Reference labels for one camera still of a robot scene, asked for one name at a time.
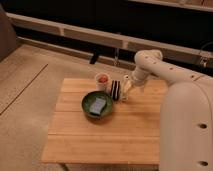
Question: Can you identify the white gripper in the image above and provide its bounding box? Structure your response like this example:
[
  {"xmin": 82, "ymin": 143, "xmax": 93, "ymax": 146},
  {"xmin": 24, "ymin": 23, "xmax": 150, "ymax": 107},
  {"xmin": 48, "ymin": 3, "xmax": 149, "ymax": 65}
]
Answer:
[{"xmin": 123, "ymin": 75, "xmax": 136, "ymax": 94}]

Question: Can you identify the clear plastic bottle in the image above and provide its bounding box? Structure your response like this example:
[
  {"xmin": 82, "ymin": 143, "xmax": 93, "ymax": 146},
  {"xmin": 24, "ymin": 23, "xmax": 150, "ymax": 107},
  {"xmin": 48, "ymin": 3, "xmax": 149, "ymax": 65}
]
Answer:
[{"xmin": 120, "ymin": 87, "xmax": 128, "ymax": 102}]

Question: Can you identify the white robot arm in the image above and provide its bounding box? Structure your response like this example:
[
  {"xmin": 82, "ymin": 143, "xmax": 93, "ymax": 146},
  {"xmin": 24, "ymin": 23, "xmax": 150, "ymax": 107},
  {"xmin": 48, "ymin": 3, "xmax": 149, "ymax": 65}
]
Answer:
[{"xmin": 122, "ymin": 50, "xmax": 213, "ymax": 171}]

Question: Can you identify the white cup with red contents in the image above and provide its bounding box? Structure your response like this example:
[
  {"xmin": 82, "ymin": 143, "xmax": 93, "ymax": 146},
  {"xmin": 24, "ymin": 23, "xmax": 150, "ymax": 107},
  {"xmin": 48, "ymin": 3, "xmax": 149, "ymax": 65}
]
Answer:
[{"xmin": 95, "ymin": 73, "xmax": 109, "ymax": 91}]

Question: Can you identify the blue sponge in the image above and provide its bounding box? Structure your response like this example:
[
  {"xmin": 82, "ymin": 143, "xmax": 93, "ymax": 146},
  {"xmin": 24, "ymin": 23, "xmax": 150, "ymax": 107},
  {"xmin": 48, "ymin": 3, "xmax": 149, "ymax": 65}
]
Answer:
[{"xmin": 89, "ymin": 98, "xmax": 106, "ymax": 116}]

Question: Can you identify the green bowl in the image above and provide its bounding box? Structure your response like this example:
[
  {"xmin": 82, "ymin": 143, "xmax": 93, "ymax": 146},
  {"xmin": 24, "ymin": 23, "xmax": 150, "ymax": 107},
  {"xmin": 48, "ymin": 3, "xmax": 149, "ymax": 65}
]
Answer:
[{"xmin": 81, "ymin": 91, "xmax": 113, "ymax": 119}]

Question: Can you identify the wooden table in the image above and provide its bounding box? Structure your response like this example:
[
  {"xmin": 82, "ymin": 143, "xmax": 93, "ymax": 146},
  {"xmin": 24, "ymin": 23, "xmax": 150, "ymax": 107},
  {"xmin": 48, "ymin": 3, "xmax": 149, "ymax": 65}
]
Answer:
[{"xmin": 42, "ymin": 78, "xmax": 167, "ymax": 165}]

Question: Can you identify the grey couch corner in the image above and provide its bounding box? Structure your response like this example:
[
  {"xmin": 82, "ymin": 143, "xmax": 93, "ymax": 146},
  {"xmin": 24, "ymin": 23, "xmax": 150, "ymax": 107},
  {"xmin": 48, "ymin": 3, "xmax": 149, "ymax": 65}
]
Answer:
[{"xmin": 0, "ymin": 4, "xmax": 20, "ymax": 62}]

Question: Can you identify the white wall rail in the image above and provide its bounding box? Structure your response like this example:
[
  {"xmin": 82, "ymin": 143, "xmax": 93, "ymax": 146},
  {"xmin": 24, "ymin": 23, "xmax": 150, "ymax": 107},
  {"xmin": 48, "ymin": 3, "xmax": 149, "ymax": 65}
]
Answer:
[{"xmin": 6, "ymin": 13, "xmax": 213, "ymax": 58}]

